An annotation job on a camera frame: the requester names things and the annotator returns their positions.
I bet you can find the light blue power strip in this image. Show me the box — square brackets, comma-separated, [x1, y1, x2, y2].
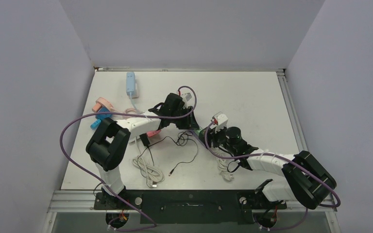
[126, 72, 136, 97]

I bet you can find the white cord of purple strip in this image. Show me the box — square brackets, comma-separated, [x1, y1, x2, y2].
[217, 156, 236, 183]

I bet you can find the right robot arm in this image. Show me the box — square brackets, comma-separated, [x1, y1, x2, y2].
[198, 127, 337, 209]

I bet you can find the black power adapter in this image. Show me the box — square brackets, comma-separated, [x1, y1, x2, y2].
[139, 133, 151, 148]

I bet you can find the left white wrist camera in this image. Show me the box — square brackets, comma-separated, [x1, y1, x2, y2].
[180, 92, 193, 105]

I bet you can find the aluminium table frame rail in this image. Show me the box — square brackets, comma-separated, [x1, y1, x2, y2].
[276, 71, 340, 210]

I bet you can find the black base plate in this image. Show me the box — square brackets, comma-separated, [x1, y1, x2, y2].
[93, 189, 287, 226]

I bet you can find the thin black cable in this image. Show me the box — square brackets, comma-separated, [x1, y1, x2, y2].
[136, 130, 199, 177]

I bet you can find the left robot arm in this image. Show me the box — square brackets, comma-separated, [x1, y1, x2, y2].
[85, 93, 199, 209]

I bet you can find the light green charger plug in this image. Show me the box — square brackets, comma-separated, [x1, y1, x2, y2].
[197, 129, 205, 135]

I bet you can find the blue adapter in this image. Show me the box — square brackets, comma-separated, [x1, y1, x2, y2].
[90, 107, 112, 130]

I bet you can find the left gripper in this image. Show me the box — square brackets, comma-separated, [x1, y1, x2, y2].
[170, 106, 198, 130]

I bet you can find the red pink plug adapter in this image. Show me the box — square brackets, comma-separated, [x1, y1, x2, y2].
[146, 130, 161, 137]

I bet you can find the purple USB power strip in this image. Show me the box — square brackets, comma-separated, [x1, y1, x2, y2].
[191, 130, 200, 138]

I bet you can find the white coiled cord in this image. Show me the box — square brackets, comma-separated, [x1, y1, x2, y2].
[132, 136, 166, 188]

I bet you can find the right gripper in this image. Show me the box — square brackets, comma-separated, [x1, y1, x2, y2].
[202, 122, 237, 154]

